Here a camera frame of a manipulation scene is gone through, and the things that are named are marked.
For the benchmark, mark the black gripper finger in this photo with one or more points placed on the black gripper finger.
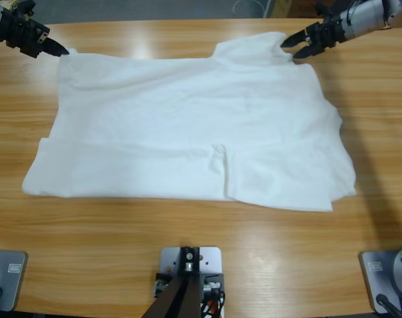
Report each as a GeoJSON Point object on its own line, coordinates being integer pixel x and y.
{"type": "Point", "coordinates": [308, 53]}
{"type": "Point", "coordinates": [50, 53]}
{"type": "Point", "coordinates": [296, 39]}
{"type": "Point", "coordinates": [56, 47]}

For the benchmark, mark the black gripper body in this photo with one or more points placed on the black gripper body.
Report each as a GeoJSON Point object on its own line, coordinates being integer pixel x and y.
{"type": "Point", "coordinates": [326, 33]}
{"type": "Point", "coordinates": [22, 33]}

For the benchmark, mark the white T-shirt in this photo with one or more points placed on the white T-shirt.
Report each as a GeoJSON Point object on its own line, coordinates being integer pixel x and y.
{"type": "Point", "coordinates": [187, 132]}

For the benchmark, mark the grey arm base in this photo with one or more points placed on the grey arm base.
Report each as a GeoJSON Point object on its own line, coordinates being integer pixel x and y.
{"type": "Point", "coordinates": [376, 275]}
{"type": "Point", "coordinates": [8, 281]}

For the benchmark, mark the dark brown cardboard box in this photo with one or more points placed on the dark brown cardboard box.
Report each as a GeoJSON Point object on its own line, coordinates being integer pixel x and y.
{"type": "Point", "coordinates": [301, 6]}

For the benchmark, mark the light brown cardboard box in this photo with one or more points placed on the light brown cardboard box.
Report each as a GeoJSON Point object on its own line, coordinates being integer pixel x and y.
{"type": "Point", "coordinates": [280, 8]}

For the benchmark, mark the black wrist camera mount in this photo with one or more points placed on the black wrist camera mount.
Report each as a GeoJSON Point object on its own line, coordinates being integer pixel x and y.
{"type": "Point", "coordinates": [25, 8]}
{"type": "Point", "coordinates": [324, 10]}

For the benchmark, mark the white mount block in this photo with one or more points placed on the white mount block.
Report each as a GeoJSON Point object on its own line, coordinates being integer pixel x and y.
{"type": "Point", "coordinates": [210, 261]}

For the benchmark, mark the dark post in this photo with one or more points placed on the dark post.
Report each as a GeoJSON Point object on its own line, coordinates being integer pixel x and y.
{"type": "Point", "coordinates": [182, 298]}

